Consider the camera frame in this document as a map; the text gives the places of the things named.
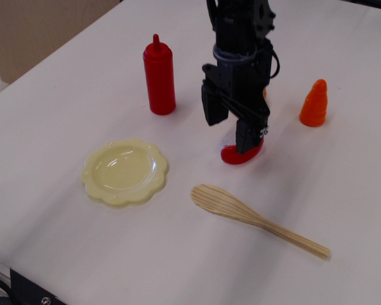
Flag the red ketchup bottle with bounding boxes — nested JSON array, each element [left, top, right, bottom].
[[143, 34, 176, 116]]

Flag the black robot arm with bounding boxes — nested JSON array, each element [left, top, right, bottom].
[[201, 1, 279, 154]]

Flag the pale yellow scalloped plate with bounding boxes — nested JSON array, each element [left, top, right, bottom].
[[80, 139, 168, 207]]

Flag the brown cardboard box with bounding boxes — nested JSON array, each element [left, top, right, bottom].
[[0, 1, 120, 84]]

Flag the orange toy carrot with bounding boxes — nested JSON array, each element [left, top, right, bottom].
[[299, 79, 328, 127]]

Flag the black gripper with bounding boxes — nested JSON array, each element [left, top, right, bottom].
[[201, 47, 272, 154]]

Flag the black corner bracket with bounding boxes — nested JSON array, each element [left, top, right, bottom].
[[10, 269, 66, 305]]

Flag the wooden spatula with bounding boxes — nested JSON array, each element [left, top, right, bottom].
[[190, 184, 331, 259]]

